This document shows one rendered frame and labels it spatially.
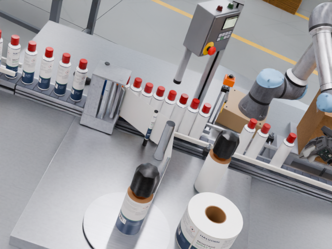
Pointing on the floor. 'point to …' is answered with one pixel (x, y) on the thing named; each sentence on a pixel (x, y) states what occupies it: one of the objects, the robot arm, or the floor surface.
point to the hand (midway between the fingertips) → (301, 155)
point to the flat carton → (286, 5)
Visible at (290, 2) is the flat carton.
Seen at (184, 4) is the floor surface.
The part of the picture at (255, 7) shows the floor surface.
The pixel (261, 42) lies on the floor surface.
